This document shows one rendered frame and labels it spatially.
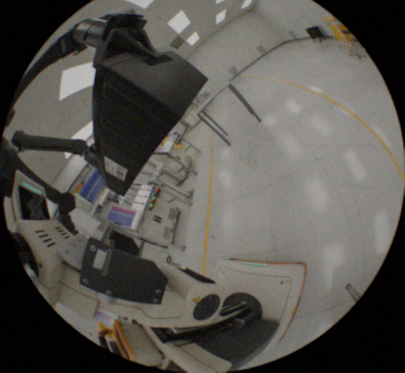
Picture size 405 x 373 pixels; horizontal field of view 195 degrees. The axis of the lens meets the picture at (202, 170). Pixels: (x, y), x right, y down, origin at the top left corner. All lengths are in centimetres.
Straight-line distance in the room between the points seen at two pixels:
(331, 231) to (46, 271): 120
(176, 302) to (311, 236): 90
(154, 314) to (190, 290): 11
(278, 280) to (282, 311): 20
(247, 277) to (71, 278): 80
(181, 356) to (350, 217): 110
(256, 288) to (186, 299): 53
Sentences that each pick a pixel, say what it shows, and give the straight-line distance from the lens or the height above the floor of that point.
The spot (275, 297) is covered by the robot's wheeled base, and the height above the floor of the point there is 28.
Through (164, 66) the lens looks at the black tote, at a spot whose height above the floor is 108.
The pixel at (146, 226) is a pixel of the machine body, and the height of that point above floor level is 53.
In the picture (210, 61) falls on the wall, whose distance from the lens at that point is 832.
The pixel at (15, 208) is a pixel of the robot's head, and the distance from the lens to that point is 37.
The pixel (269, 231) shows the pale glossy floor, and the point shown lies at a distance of 110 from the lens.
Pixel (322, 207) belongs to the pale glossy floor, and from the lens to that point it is 107.
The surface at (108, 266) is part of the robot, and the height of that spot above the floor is 100.
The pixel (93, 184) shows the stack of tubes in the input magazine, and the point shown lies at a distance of 208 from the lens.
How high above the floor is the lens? 102
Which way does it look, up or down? 26 degrees down
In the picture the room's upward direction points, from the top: 55 degrees counter-clockwise
